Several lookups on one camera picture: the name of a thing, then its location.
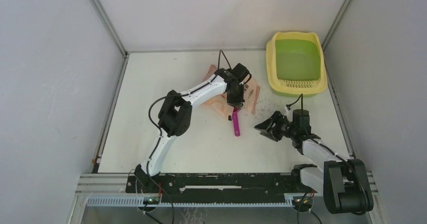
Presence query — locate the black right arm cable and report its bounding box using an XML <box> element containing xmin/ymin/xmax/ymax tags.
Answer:
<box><xmin>285</xmin><ymin>93</ymin><xmax>374</xmax><ymax>224</ymax></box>

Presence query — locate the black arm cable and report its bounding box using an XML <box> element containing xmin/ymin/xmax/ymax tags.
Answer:
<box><xmin>285</xmin><ymin>93</ymin><xmax>374</xmax><ymax>224</ymax></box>
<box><xmin>146</xmin><ymin>50</ymin><xmax>252</xmax><ymax>224</ymax></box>

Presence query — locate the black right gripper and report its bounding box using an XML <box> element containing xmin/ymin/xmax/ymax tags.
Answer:
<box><xmin>254</xmin><ymin>110</ymin><xmax>297</xmax><ymax>141</ymax></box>

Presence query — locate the yellow green litter box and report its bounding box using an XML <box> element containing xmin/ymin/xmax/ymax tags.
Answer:
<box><xmin>265</xmin><ymin>31</ymin><xmax>328</xmax><ymax>97</ymax></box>

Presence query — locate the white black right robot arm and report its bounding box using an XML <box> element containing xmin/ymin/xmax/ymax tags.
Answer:
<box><xmin>254</xmin><ymin>109</ymin><xmax>374</xmax><ymax>215</ymax></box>

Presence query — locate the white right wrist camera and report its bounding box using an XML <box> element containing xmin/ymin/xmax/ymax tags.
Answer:
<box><xmin>285</xmin><ymin>105</ymin><xmax>293</xmax><ymax>113</ymax></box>

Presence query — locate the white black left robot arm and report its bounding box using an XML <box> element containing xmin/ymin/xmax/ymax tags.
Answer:
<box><xmin>137</xmin><ymin>63</ymin><xmax>252</xmax><ymax>192</ymax></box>

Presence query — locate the aluminium front frame rail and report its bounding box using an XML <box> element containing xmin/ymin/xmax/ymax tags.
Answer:
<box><xmin>75</xmin><ymin>172</ymin><xmax>379</xmax><ymax>207</ymax></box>

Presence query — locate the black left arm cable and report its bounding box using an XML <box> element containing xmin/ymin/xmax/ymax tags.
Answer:
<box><xmin>146</xmin><ymin>50</ymin><xmax>252</xmax><ymax>224</ymax></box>

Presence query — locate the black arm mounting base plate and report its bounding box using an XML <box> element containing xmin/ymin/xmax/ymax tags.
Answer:
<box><xmin>125</xmin><ymin>172</ymin><xmax>313</xmax><ymax>205</ymax></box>

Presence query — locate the pink cat litter bag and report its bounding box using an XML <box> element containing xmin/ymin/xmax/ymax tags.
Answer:
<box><xmin>204</xmin><ymin>78</ymin><xmax>260</xmax><ymax>120</ymax></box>

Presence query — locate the magenta plastic scoop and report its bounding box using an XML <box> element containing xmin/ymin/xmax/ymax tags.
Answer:
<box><xmin>231</xmin><ymin>108</ymin><xmax>241</xmax><ymax>137</ymax></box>

